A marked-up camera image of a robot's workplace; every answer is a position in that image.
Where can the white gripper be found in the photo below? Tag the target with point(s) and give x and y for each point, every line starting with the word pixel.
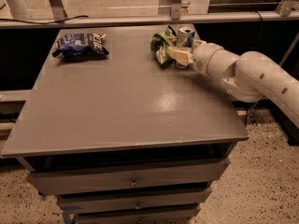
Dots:
pixel 200 60

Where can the silver blue redbull can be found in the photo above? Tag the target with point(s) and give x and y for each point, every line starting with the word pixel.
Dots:
pixel 184 39

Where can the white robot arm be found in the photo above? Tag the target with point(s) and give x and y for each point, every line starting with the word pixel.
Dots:
pixel 247 77

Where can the green jalapeno chip bag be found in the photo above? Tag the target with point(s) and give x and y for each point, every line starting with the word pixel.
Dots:
pixel 159 44

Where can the blue chip bag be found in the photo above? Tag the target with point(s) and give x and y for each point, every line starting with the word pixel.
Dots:
pixel 80 46

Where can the grey drawer cabinet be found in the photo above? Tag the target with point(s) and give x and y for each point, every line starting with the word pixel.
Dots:
pixel 123 110

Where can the middle grey drawer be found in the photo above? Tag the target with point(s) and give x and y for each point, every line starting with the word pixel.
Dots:
pixel 134 200

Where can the grey drawer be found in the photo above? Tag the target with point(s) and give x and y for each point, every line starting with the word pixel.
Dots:
pixel 139 216
pixel 134 200
pixel 128 177

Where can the bottom grey drawer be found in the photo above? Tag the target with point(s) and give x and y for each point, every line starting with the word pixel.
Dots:
pixel 139 216

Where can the white pipe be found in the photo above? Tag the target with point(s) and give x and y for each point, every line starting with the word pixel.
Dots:
pixel 18 9

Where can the top grey drawer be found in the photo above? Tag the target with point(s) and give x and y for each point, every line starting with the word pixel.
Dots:
pixel 128 177

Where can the metal horizontal rail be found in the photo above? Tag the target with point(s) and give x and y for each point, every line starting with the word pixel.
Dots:
pixel 81 21

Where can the centre metal bracket strut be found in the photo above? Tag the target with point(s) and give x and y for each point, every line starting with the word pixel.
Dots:
pixel 175 9

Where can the left metal bracket strut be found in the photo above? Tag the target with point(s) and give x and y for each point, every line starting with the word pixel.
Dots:
pixel 57 9

